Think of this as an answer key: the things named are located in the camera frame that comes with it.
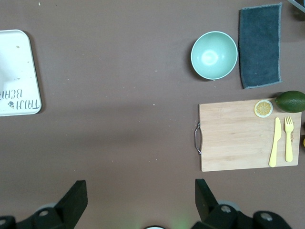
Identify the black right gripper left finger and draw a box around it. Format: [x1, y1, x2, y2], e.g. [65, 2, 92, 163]
[16, 180, 88, 229]

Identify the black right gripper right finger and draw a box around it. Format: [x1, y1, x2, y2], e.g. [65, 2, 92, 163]
[193, 179, 253, 229]

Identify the wooden cutting board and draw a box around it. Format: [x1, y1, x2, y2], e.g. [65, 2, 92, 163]
[194, 98, 302, 172]

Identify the yellow plastic knife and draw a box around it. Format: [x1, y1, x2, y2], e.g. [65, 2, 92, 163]
[268, 116, 282, 168]

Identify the brown table mat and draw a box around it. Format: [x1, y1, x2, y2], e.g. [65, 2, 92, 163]
[0, 0, 305, 229]

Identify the yellow plastic fork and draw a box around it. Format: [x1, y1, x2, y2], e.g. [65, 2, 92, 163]
[284, 116, 295, 162]

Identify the lemon slice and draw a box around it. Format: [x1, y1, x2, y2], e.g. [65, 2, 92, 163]
[254, 99, 274, 118]

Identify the dark green avocado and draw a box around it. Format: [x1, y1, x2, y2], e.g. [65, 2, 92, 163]
[275, 90, 305, 113]

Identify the cream bear print tray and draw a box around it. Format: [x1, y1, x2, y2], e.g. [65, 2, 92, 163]
[0, 29, 42, 117]

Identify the mint green bowl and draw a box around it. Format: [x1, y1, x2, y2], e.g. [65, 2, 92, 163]
[190, 31, 239, 81]

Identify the dark grey cloth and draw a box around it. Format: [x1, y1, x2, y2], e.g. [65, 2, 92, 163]
[239, 2, 283, 90]

